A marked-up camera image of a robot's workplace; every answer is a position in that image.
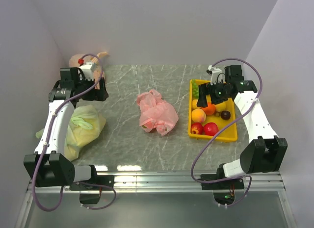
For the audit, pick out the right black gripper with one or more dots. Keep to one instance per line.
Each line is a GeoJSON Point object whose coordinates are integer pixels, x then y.
{"type": "Point", "coordinates": [202, 101]}

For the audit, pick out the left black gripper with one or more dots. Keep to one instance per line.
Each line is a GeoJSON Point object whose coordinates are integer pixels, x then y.
{"type": "Point", "coordinates": [97, 94]}

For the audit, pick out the fake orange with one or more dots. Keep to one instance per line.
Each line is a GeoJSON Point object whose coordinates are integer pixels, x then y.
{"type": "Point", "coordinates": [210, 109]}

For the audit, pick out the fake peach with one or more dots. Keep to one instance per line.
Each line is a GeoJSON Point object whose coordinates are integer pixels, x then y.
{"type": "Point", "coordinates": [198, 115]}

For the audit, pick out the fake red pomegranate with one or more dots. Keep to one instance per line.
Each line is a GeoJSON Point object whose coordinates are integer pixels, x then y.
{"type": "Point", "coordinates": [197, 128]}

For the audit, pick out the fake red apple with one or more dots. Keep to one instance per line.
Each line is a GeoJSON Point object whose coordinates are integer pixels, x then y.
{"type": "Point", "coordinates": [210, 129]}

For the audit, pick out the pink plastic bag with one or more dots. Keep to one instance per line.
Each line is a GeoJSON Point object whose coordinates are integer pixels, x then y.
{"type": "Point", "coordinates": [156, 113]}

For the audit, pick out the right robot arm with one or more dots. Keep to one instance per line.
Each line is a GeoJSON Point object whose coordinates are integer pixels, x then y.
{"type": "Point", "coordinates": [266, 150]}

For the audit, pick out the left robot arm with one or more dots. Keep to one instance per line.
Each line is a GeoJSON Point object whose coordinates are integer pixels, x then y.
{"type": "Point", "coordinates": [48, 166]}

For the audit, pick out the fake yellow apricot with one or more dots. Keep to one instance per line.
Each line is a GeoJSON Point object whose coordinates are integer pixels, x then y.
{"type": "Point", "coordinates": [194, 104]}

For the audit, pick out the green fake grapes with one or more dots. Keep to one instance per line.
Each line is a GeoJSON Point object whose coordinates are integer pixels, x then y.
{"type": "Point", "coordinates": [195, 89]}

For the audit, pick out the fake yellow lemon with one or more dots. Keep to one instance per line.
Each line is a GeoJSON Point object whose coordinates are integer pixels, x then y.
{"type": "Point", "coordinates": [220, 107]}

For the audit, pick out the dark fake plum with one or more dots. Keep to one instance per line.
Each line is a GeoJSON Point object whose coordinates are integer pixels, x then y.
{"type": "Point", "coordinates": [225, 115]}

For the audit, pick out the yellow-green tied plastic bag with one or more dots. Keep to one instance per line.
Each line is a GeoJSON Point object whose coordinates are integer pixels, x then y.
{"type": "Point", "coordinates": [72, 129]}

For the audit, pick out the orange tied plastic bag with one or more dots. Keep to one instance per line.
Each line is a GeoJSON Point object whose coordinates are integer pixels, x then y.
{"type": "Point", "coordinates": [73, 62]}

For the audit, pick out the yellow plastic tray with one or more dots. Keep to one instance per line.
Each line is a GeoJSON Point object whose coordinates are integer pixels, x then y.
{"type": "Point", "coordinates": [228, 135]}

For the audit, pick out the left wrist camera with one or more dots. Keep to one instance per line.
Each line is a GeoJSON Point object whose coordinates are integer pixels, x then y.
{"type": "Point", "coordinates": [87, 69]}

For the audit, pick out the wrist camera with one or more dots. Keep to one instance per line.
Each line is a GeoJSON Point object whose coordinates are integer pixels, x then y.
{"type": "Point", "coordinates": [216, 75]}
{"type": "Point", "coordinates": [87, 69]}

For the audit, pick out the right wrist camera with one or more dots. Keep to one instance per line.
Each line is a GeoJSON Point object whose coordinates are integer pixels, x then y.
{"type": "Point", "coordinates": [216, 75]}

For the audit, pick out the aluminium mounting rail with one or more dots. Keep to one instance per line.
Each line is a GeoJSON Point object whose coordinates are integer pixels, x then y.
{"type": "Point", "coordinates": [181, 182]}

